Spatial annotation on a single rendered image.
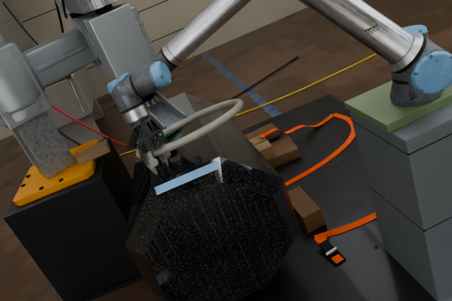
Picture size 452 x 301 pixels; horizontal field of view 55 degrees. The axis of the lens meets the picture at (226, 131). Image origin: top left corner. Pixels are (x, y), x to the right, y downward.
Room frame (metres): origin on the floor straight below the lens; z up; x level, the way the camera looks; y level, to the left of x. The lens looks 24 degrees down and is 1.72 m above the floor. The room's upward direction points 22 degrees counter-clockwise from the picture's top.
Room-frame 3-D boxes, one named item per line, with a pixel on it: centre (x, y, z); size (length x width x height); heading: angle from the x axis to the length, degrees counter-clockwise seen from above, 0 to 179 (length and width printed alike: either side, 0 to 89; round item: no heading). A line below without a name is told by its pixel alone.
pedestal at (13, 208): (2.51, 1.05, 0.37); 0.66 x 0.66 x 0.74; 2
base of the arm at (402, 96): (1.49, -0.75, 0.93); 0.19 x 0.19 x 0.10
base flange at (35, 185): (2.51, 1.05, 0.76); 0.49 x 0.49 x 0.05; 2
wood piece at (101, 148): (2.47, 0.80, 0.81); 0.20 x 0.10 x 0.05; 100
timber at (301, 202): (2.14, -0.26, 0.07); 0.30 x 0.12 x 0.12; 7
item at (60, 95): (5.37, 1.70, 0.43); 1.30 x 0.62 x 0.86; 6
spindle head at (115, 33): (2.36, 0.36, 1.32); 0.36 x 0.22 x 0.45; 18
